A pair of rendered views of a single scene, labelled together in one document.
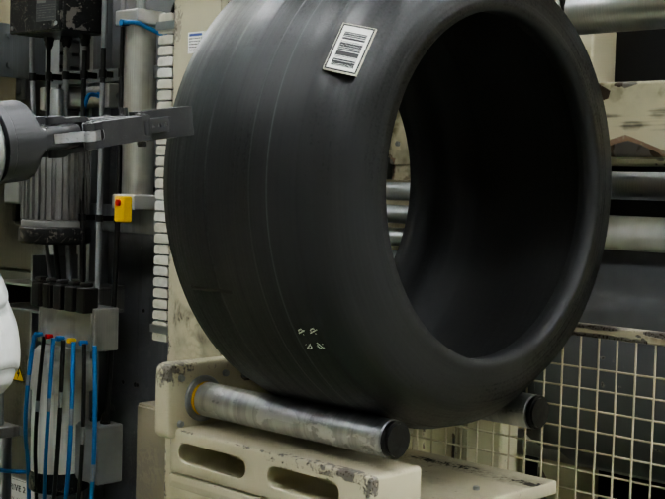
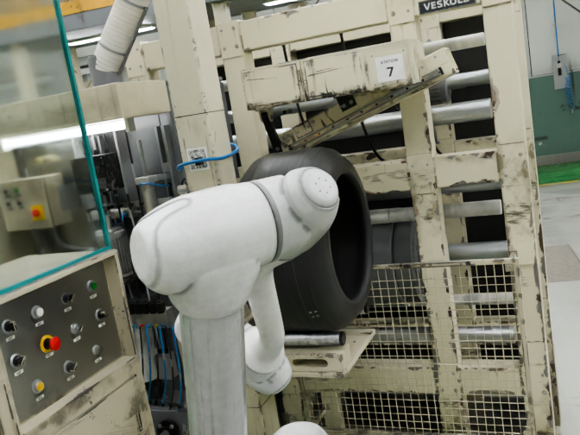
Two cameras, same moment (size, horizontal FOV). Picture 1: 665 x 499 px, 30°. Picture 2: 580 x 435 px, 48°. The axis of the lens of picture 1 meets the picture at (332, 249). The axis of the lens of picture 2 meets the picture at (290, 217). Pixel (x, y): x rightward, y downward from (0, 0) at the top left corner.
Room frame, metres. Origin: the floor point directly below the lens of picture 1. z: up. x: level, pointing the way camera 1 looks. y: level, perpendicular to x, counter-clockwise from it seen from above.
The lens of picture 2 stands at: (-0.41, 0.69, 1.65)
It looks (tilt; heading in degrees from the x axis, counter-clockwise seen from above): 10 degrees down; 340
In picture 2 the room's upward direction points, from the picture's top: 9 degrees counter-clockwise
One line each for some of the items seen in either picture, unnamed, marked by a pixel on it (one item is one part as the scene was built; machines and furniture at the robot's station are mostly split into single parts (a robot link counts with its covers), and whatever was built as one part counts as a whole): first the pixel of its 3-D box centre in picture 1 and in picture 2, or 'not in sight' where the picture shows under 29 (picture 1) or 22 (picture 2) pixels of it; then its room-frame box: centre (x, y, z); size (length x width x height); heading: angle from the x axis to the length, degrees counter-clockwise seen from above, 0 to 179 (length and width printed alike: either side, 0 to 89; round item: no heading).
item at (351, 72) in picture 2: not in sight; (333, 76); (1.75, -0.35, 1.71); 0.61 x 0.25 x 0.15; 46
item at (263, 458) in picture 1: (287, 468); (294, 357); (1.52, 0.05, 0.83); 0.36 x 0.09 x 0.06; 46
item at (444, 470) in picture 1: (363, 481); (311, 350); (1.62, -0.05, 0.80); 0.37 x 0.36 x 0.02; 136
